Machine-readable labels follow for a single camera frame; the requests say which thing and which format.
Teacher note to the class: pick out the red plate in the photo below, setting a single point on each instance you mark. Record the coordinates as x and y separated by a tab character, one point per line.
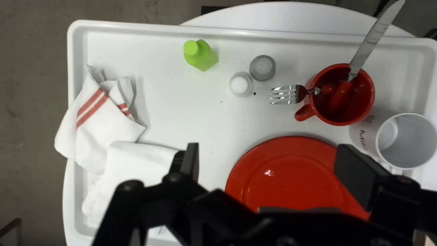
282	177

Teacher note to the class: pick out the red mug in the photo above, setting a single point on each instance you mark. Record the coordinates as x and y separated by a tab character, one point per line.
343	102

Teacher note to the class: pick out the gray shaker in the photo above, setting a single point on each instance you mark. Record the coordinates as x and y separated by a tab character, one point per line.
263	67

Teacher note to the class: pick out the green plastic bottle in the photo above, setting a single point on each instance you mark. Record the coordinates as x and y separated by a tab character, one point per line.
200	54

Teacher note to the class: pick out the white mug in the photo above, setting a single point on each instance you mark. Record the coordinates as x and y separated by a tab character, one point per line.
407	138

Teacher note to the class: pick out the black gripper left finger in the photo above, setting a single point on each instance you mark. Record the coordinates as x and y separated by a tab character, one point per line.
186	161

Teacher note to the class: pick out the silver fork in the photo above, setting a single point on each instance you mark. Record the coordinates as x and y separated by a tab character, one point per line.
285	94

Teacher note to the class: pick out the white shaker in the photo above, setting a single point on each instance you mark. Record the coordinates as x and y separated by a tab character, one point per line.
241	83

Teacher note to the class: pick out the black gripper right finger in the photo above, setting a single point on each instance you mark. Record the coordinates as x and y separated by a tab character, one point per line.
360	177

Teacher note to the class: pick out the silver knife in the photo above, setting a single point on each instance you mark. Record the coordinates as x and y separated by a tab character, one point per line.
373	35

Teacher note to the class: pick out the white plastic tray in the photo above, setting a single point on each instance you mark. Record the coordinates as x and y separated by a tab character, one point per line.
182	113

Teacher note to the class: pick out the white towel with red stripes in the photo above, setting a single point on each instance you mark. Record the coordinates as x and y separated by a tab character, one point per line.
104	131

